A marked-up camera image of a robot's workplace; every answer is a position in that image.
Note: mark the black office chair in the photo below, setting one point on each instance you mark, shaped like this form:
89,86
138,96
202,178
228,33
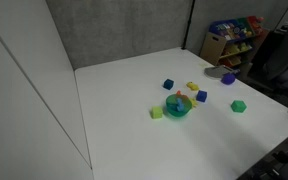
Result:
284,56

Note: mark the black vertical pole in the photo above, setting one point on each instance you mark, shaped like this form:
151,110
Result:
183,46

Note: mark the lime yellow-green cube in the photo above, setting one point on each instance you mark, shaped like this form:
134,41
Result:
156,112

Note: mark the grey metal plate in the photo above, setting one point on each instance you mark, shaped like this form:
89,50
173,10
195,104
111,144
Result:
217,72

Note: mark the blue cube near bowl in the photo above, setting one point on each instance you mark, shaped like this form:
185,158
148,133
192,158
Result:
201,96

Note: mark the green cube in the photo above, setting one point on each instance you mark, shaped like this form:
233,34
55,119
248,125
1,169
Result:
238,106

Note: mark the colourful toy storage shelf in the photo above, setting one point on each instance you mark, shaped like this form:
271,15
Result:
233,42

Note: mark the orange toy behind bowl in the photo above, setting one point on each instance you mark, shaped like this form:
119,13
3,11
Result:
179,94

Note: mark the purple ridged ball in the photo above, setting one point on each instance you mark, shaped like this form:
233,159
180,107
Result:
228,79

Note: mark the green bowl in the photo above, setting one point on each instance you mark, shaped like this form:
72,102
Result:
171,102

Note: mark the dark blue cube far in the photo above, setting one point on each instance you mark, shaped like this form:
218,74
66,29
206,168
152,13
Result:
168,84

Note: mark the blue toy in bowl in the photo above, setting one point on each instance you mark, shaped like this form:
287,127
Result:
179,106

